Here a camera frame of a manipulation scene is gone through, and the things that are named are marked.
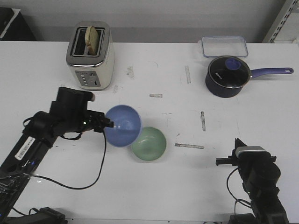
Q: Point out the dark blue saucepan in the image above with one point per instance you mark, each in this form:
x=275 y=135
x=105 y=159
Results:
x=228 y=93

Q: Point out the glass pot lid blue knob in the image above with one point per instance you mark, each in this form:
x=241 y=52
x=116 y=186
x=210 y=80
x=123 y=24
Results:
x=228 y=72

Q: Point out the cream two-slot toaster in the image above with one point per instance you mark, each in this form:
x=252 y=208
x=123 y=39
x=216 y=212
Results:
x=91 y=72

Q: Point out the clear plastic food container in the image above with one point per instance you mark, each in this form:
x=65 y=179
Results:
x=214 y=46

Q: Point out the slice of toast bread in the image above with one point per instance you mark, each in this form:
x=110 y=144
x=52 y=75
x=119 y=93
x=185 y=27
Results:
x=92 y=40

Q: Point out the white metal shelf upright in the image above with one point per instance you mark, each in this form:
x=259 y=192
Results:
x=285 y=28

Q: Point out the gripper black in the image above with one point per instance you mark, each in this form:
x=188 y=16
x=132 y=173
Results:
x=246 y=161
x=72 y=116

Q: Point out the green bowl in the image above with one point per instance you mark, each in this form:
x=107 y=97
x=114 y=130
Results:
x=150 y=145

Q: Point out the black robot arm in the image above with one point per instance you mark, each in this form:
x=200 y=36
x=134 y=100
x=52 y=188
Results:
x=16 y=170
x=259 y=175

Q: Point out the blue bowl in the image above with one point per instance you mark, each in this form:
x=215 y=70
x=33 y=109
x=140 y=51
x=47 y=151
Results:
x=127 y=125

